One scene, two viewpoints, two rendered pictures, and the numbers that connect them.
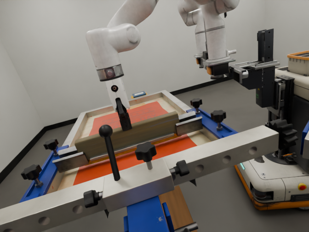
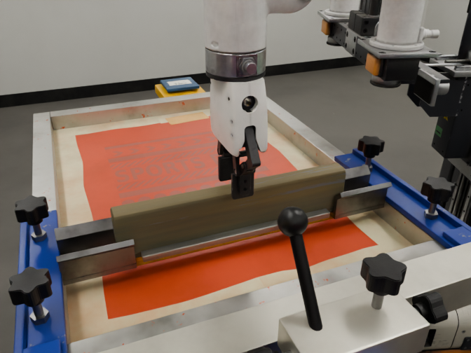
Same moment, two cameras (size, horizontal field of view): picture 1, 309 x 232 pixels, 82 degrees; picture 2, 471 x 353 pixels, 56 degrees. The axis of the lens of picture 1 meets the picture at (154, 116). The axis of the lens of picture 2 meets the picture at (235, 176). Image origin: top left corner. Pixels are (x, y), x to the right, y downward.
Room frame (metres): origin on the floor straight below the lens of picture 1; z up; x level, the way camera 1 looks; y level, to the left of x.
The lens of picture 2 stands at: (0.02, 0.23, 1.39)
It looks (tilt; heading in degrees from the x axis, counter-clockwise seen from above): 29 degrees down; 346
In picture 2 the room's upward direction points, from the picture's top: straight up
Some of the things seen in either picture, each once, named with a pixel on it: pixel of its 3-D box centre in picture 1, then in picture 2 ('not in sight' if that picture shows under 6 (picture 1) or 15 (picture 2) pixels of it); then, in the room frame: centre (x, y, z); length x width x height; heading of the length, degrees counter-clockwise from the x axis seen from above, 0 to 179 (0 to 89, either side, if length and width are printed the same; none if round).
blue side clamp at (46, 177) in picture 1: (53, 175); (44, 288); (0.50, 0.37, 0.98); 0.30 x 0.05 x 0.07; 7
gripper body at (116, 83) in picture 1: (116, 91); (235, 104); (0.56, 0.10, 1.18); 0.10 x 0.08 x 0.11; 7
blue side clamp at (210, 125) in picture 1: (208, 127); (392, 204); (0.57, -0.18, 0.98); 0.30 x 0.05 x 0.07; 7
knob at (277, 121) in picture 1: (275, 136); not in sight; (0.37, -0.29, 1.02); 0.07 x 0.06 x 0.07; 7
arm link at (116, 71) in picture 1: (110, 72); (237, 59); (0.55, 0.10, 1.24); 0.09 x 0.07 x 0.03; 7
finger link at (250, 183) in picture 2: (124, 121); (245, 180); (0.52, 0.09, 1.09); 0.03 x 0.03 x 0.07; 7
